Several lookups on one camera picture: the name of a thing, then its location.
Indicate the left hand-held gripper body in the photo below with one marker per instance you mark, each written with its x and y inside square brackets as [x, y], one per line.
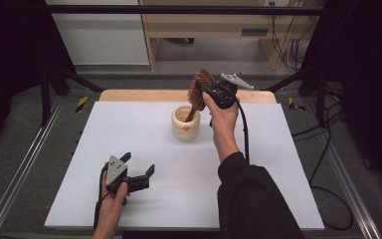
[116, 172]

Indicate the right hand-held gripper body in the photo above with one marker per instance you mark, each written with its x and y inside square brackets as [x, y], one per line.
[225, 96]

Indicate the brown wooden hairbrush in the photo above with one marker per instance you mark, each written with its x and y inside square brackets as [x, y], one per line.
[197, 98]

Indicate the cream ceramic cup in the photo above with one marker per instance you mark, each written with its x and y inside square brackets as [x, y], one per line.
[185, 129]

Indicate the person's right hand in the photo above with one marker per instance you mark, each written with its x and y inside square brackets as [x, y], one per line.
[224, 129]

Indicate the person's left hand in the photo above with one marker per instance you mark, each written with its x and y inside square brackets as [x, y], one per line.
[111, 209]

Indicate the wooden table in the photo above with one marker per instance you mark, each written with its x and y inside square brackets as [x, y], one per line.
[139, 95]

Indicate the light wooden desk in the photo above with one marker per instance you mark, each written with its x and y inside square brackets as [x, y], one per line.
[205, 25]

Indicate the yellow black tape marker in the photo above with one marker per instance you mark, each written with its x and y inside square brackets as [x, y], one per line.
[293, 104]
[81, 104]

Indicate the black metal stand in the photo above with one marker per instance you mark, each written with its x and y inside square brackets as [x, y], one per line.
[46, 96]
[320, 93]

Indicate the white cabinet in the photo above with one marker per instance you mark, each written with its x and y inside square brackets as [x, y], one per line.
[102, 36]

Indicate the dark curtain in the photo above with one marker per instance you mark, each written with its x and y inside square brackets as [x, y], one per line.
[10, 59]
[368, 83]

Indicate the black horizontal frame bar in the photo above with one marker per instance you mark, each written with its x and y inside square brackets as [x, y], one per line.
[179, 10]

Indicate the aluminium floor rail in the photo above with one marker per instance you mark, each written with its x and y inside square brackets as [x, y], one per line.
[348, 186]
[16, 176]

